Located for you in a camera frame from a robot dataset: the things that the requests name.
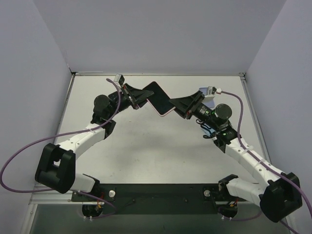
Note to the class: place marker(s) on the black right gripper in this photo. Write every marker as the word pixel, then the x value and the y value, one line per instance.
pixel 193 105

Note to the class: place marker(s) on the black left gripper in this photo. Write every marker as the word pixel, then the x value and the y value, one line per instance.
pixel 129 96

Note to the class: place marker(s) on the phone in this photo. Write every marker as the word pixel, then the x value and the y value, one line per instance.
pixel 159 100

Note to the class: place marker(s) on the lilac phone case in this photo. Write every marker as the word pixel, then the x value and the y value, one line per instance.
pixel 207 101

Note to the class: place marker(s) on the light blue phone case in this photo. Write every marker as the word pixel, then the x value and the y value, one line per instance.
pixel 208 130

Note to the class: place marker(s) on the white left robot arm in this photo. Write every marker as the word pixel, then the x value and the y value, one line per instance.
pixel 57 164

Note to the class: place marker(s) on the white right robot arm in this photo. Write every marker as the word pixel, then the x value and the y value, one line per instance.
pixel 275 192

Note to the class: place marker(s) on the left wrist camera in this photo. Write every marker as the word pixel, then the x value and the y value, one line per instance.
pixel 119 79

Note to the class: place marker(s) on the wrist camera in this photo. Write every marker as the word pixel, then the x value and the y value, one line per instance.
pixel 119 79
pixel 211 91

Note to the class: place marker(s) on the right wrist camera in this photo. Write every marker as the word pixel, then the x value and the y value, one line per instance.
pixel 211 91

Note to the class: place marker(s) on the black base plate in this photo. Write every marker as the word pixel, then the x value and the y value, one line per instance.
pixel 157 199

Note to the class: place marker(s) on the aluminium front rail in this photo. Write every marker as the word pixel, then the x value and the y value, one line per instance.
pixel 50 198

